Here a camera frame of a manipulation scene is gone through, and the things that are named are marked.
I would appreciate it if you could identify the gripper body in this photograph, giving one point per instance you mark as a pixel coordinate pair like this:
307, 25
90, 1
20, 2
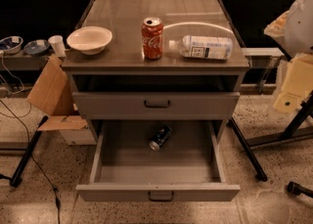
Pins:
300, 27

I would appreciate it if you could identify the blue pepsi can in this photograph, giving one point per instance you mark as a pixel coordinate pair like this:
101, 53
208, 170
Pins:
160, 137

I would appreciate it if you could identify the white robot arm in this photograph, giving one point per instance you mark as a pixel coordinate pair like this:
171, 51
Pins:
293, 31

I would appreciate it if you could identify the grey drawer cabinet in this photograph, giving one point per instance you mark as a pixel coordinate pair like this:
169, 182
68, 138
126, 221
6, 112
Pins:
121, 67

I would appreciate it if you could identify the red coca-cola can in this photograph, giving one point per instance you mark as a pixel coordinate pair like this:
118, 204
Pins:
152, 30

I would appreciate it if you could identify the open grey lower drawer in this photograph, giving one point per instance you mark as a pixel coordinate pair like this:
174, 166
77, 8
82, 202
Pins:
187, 168

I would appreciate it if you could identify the closed grey upper drawer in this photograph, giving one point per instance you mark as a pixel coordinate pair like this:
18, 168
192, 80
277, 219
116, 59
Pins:
156, 105

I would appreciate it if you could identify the grey low shelf right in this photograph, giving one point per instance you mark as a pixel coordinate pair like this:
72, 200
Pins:
263, 57

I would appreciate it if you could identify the grey low shelf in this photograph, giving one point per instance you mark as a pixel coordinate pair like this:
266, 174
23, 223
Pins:
22, 61
263, 57

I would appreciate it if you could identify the black stand leg right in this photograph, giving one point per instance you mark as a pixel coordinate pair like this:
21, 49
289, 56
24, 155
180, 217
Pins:
260, 174

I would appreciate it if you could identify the black stand leg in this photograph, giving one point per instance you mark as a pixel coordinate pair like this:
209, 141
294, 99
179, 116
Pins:
17, 176
260, 174

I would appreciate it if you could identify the clear plastic water bottle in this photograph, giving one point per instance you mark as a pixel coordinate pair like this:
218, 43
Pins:
203, 47

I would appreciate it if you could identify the white bowl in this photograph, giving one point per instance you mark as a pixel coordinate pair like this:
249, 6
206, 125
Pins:
89, 40

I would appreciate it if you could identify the white paper cup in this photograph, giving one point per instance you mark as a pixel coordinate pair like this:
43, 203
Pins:
57, 44

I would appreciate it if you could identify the brown cardboard box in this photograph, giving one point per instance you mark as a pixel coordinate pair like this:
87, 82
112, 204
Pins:
51, 94

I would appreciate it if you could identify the blue patterned bowl right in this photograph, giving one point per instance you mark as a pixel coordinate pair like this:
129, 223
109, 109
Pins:
37, 48

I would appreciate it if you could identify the blue patterned bowl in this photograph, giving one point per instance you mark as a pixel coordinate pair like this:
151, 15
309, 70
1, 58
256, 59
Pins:
11, 45
37, 48

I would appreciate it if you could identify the grey low shelf left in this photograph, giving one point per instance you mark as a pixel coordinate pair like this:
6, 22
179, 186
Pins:
22, 61

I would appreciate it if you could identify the blue patterned bowl left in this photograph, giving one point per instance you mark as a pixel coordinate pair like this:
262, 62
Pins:
11, 45

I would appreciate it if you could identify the black stand leg left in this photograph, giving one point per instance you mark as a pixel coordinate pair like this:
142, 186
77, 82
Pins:
17, 176

